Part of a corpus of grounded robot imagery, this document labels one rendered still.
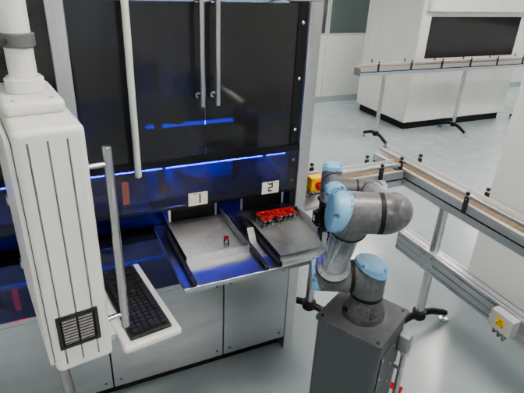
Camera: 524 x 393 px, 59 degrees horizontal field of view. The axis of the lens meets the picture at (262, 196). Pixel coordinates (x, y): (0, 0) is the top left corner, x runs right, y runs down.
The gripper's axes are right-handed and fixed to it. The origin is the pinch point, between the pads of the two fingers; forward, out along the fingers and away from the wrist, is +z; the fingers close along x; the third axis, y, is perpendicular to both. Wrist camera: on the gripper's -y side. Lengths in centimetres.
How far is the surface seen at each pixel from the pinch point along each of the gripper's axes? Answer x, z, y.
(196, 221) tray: 41, 3, 43
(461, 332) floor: -112, 92, 10
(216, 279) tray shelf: 46.6, 3.5, 0.3
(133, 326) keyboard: 78, 9, -7
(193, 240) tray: 46, 3, 29
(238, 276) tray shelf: 38.4, 3.5, -0.8
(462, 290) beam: -85, 43, -3
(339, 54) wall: -336, 15, 498
